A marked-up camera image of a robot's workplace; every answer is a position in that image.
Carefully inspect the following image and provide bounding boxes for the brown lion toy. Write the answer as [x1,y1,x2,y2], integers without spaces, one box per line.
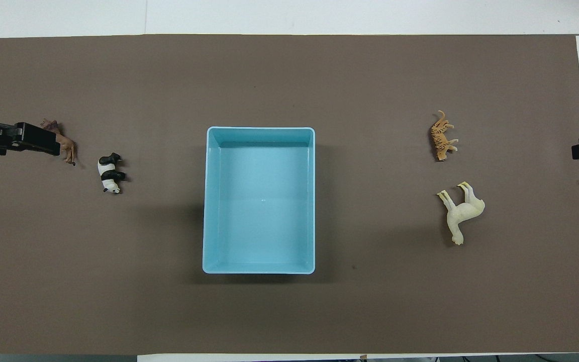
[40,119,77,166]

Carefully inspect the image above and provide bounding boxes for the black and white panda toy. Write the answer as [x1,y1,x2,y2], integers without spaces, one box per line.
[98,152,127,194]

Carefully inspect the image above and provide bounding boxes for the cream llama toy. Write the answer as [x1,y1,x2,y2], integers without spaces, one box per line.
[437,182,486,245]

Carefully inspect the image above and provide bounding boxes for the orange striped tiger toy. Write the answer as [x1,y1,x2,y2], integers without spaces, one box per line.
[430,111,459,162]

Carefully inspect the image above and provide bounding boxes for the light blue storage box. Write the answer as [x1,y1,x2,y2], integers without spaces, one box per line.
[202,126,316,275]

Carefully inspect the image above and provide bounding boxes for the brown table mat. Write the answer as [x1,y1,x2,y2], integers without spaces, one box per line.
[0,34,579,355]

